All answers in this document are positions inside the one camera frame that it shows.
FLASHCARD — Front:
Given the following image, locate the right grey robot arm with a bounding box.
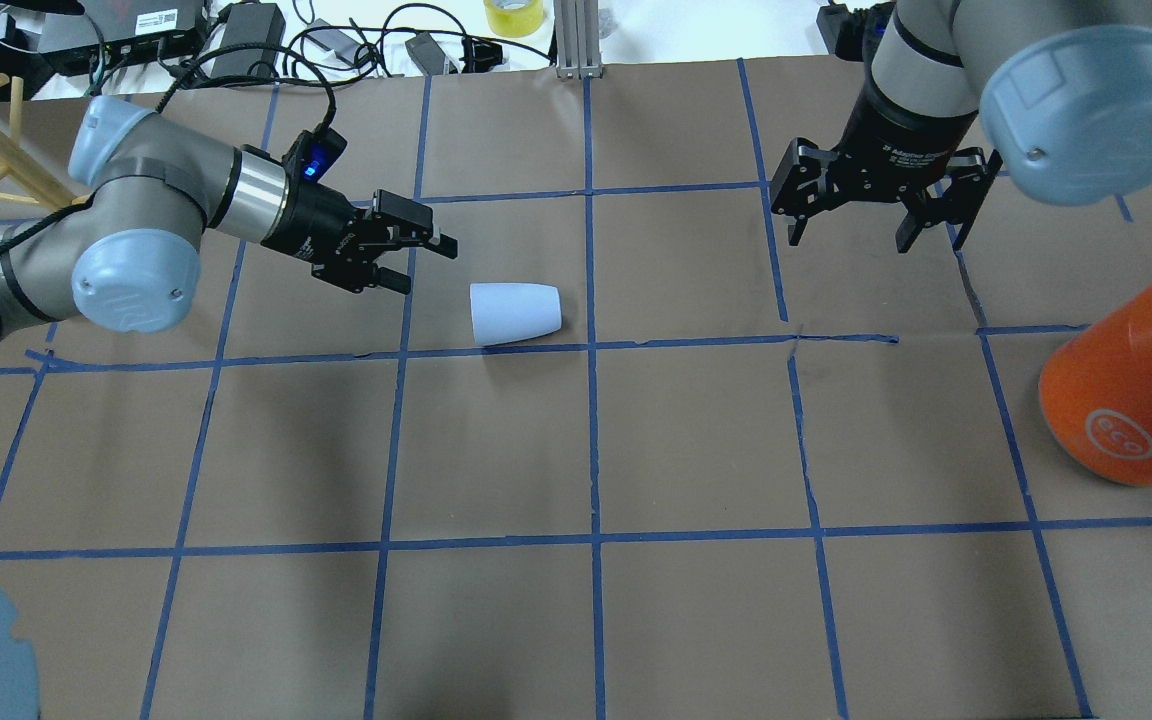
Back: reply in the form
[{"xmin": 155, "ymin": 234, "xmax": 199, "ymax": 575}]
[{"xmin": 768, "ymin": 1, "xmax": 1152, "ymax": 252}]

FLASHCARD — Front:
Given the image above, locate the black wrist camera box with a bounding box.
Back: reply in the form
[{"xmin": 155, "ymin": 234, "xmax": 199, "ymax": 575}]
[{"xmin": 282, "ymin": 128, "xmax": 348, "ymax": 184}]

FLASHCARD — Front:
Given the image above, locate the aluminium frame post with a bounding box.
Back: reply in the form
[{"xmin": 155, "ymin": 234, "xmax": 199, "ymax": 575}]
[{"xmin": 553, "ymin": 0, "xmax": 605, "ymax": 81}]

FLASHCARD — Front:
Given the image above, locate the white blue plastic cup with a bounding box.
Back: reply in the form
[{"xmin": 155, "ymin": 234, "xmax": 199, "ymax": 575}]
[{"xmin": 468, "ymin": 282, "xmax": 563, "ymax": 346}]

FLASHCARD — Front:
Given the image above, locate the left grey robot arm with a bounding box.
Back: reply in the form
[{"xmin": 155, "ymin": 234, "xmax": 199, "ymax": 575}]
[{"xmin": 0, "ymin": 97, "xmax": 460, "ymax": 343}]

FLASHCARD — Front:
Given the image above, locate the orange cylindrical container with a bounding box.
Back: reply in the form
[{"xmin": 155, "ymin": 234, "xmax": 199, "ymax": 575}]
[{"xmin": 1038, "ymin": 285, "xmax": 1152, "ymax": 487}]

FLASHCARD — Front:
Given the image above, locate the black power adapter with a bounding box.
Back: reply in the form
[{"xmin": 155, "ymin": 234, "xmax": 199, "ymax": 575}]
[{"xmin": 204, "ymin": 1, "xmax": 285, "ymax": 79}]

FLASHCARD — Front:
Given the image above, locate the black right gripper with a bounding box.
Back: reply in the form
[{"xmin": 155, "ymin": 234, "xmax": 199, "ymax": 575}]
[{"xmin": 771, "ymin": 77, "xmax": 1005, "ymax": 253}]

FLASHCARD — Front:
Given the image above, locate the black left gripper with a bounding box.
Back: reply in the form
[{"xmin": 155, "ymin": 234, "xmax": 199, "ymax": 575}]
[{"xmin": 259, "ymin": 179, "xmax": 460, "ymax": 295}]

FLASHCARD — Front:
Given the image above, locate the yellow tape roll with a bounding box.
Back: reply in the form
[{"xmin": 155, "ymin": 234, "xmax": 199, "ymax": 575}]
[{"xmin": 483, "ymin": 0, "xmax": 545, "ymax": 38}]

